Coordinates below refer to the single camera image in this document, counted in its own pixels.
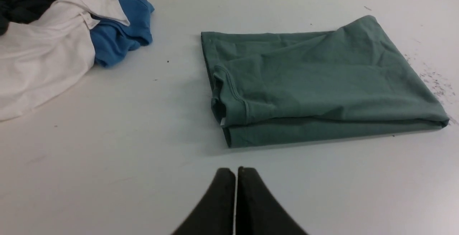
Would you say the green long-sleeve top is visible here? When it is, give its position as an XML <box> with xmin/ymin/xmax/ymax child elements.
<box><xmin>200</xmin><ymin>15</ymin><xmax>449</xmax><ymax>148</ymax></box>

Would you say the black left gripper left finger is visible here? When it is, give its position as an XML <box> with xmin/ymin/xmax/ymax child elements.
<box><xmin>173</xmin><ymin>168</ymin><xmax>236</xmax><ymax>235</ymax></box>

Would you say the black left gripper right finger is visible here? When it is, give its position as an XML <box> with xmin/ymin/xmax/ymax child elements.
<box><xmin>236</xmin><ymin>167</ymin><xmax>307</xmax><ymax>235</ymax></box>

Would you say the blue garment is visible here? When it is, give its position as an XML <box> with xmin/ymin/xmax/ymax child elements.
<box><xmin>90</xmin><ymin>0</ymin><xmax>154</xmax><ymax>68</ymax></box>

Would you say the white garment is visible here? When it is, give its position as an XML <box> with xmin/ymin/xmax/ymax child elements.
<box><xmin>0</xmin><ymin>0</ymin><xmax>130</xmax><ymax>121</ymax></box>

